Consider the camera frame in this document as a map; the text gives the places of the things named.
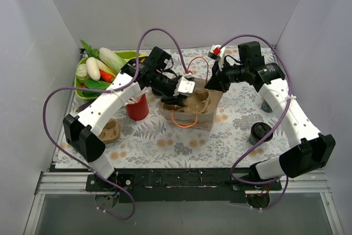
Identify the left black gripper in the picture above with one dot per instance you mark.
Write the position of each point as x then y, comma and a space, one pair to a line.
172, 99

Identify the floral table mat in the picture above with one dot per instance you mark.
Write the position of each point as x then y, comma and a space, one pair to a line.
155, 142

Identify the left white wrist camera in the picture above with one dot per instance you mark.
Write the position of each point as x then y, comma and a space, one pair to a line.
184, 87

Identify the green toy cabbage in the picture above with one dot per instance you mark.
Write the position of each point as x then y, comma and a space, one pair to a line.
81, 73

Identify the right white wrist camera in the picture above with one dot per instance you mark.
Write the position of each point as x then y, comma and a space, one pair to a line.
217, 53

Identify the stack of dark plastic cups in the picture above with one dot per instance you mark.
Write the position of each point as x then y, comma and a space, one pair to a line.
266, 107

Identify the black cup lid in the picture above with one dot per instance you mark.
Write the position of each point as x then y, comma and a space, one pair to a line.
260, 129

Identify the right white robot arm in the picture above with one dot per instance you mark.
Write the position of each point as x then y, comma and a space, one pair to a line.
309, 148

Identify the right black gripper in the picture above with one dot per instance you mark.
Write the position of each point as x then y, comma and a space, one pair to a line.
215, 80

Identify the paper takeout bag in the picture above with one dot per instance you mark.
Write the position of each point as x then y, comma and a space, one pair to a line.
199, 121

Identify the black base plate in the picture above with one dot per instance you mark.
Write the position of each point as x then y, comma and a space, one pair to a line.
175, 184

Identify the brown cardboard cup carrier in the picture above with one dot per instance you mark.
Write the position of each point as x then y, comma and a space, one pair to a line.
110, 132

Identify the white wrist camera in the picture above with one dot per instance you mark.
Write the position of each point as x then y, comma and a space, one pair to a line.
217, 53
184, 87

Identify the red straw holder cup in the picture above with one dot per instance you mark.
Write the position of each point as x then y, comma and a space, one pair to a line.
138, 111

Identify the toy napa cabbage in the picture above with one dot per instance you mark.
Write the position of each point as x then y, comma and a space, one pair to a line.
111, 59

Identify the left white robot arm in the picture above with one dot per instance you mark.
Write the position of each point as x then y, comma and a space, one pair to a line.
82, 131

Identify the aluminium rail frame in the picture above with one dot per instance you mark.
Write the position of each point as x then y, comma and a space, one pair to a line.
63, 183

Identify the white toy radish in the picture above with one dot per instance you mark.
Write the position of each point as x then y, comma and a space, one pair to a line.
93, 69

